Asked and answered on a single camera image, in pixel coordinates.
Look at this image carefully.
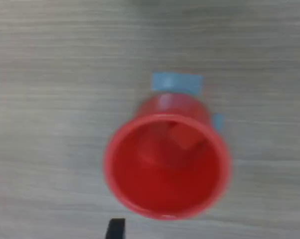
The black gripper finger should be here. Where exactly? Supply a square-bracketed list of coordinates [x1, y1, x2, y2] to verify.
[105, 218, 126, 239]

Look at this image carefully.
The red cube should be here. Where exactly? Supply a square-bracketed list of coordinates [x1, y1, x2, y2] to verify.
[168, 121, 203, 151]

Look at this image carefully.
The red plastic cup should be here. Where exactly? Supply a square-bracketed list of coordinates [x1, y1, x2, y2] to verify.
[102, 93, 232, 221]

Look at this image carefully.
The grey tape piece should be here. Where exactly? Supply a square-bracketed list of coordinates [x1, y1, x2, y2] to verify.
[150, 71, 204, 96]
[211, 114, 225, 132]

